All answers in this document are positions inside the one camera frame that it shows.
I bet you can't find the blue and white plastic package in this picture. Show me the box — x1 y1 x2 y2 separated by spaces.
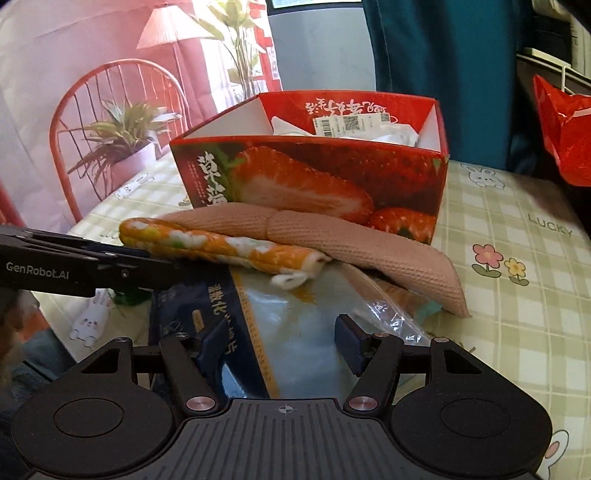
148 268 398 400

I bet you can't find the white labelled plastic bag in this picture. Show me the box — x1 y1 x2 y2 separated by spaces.
270 114 422 148

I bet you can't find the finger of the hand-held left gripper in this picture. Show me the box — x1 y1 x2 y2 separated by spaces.
95 258 185 294
25 233 151 259

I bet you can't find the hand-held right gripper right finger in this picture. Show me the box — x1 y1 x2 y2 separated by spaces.
335 314 483 412

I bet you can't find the teal curtain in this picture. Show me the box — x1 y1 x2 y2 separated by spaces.
361 0 527 171

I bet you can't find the clear zip bag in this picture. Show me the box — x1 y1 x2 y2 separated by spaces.
342 270 444 347

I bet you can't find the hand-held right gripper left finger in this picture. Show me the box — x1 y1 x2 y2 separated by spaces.
69 323 227 414

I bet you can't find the red plastic bag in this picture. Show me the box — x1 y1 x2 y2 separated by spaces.
532 74 591 188

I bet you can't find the food packet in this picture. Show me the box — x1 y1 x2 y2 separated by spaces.
119 217 331 291

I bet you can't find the pink knitted cloth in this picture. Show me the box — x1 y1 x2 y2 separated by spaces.
159 209 472 319

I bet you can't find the green checkered tablecloth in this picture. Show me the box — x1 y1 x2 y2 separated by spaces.
46 152 591 480

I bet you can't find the green fluffy item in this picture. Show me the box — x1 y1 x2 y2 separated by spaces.
110 288 154 308

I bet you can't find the red strawberry print cardboard box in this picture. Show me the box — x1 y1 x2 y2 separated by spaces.
169 91 450 245

